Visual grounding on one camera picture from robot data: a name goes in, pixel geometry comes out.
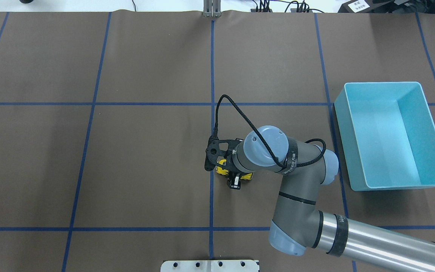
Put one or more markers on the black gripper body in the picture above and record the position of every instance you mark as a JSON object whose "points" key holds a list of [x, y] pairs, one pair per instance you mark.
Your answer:
{"points": [[235, 181]]}

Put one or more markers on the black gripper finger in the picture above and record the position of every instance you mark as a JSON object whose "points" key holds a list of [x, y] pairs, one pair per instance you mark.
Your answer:
{"points": [[234, 180]]}

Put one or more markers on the yellow beetle toy car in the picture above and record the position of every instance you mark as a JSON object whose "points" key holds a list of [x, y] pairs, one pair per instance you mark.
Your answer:
{"points": [[226, 173]]}

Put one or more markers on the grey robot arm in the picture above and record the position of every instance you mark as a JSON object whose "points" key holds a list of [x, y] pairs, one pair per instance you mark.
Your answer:
{"points": [[297, 224]]}

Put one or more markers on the light blue plastic bin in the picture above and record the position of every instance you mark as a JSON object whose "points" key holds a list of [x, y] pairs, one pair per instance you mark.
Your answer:
{"points": [[388, 135]]}

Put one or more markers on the white metal base plate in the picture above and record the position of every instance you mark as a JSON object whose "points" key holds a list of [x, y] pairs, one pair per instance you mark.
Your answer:
{"points": [[210, 266]]}

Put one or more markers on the grey aluminium frame post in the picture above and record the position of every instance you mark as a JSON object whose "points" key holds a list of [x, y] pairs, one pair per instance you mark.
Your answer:
{"points": [[212, 8]]}

